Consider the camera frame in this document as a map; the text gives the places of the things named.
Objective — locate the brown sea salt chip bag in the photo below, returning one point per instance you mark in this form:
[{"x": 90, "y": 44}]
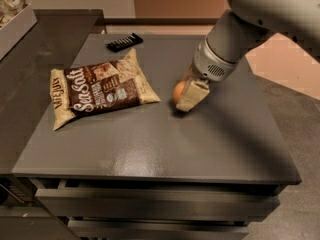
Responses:
[{"x": 100, "y": 88}]

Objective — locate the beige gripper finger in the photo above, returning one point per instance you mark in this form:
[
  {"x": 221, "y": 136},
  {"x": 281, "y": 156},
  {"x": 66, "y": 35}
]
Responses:
[
  {"x": 194, "y": 92},
  {"x": 190, "y": 74}
]

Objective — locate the black snack bar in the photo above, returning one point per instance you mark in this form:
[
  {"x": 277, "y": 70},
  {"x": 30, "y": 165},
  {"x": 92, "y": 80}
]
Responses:
[{"x": 124, "y": 43}]

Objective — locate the white snack box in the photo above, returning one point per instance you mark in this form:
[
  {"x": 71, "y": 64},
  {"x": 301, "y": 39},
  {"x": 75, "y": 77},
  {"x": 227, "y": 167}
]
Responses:
[{"x": 16, "y": 29}]

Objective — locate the orange fruit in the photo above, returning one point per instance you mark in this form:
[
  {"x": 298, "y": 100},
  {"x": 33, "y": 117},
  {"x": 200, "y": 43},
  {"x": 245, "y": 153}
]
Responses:
[{"x": 178, "y": 90}]

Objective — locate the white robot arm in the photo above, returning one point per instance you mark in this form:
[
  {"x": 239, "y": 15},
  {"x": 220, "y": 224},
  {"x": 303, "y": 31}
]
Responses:
[{"x": 245, "y": 25}]

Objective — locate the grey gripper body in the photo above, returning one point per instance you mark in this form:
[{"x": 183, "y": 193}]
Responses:
[{"x": 210, "y": 63}]

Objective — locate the grey drawer cabinet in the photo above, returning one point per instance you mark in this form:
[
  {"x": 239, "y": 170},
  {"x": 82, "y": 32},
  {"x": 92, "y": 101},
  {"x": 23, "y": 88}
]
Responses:
[{"x": 150, "y": 172}]

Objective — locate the snack bags in box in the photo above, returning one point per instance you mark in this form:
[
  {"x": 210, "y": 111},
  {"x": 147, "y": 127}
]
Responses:
[{"x": 9, "y": 9}]

